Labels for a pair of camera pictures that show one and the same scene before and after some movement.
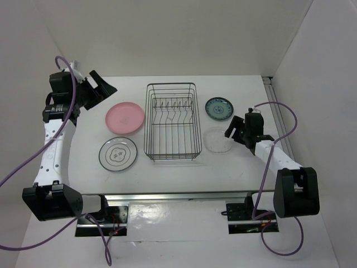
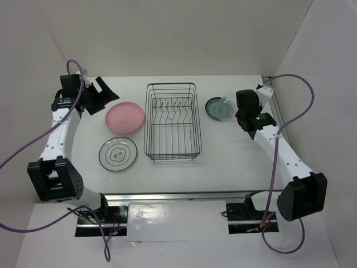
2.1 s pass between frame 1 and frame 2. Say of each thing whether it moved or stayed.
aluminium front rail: stayed
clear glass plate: moved
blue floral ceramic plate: stayed
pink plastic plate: stayed
